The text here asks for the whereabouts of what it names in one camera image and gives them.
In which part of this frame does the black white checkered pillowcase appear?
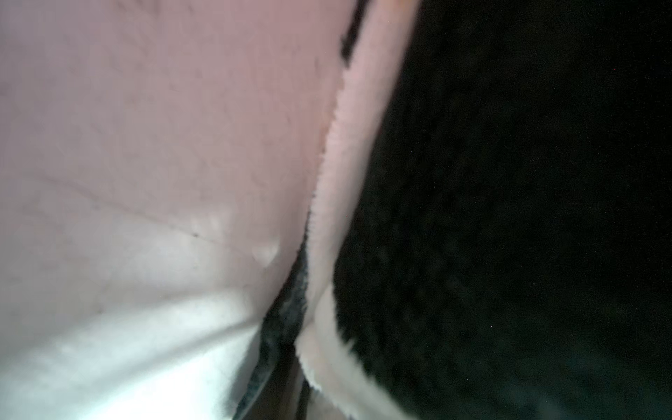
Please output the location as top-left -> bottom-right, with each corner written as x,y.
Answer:
1,1 -> 671,419

